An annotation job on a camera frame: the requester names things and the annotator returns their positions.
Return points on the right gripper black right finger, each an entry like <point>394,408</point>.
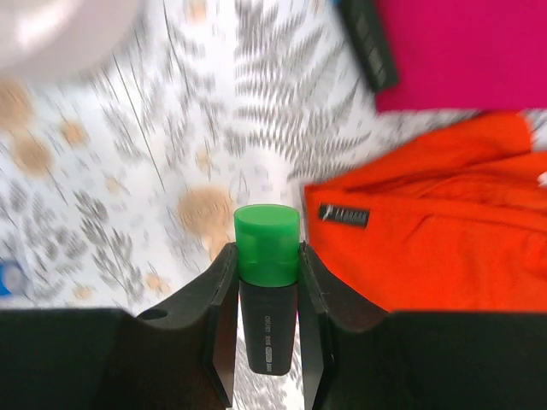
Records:
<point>355,355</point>

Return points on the magenta folded cloth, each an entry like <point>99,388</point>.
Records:
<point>488,55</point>

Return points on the orange folded cloth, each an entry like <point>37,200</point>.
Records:
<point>453,220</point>

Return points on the blue cap grey glue stick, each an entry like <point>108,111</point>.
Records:
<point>12,279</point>

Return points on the white round divided organizer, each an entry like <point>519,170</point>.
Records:
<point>56,39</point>

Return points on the floral patterned table mat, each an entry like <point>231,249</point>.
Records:
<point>119,184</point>

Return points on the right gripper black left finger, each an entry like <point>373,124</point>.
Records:
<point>179,354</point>

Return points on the green cap black highlighter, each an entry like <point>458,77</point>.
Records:
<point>268,240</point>

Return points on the blue cap black highlighter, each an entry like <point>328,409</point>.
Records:
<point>363,26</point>

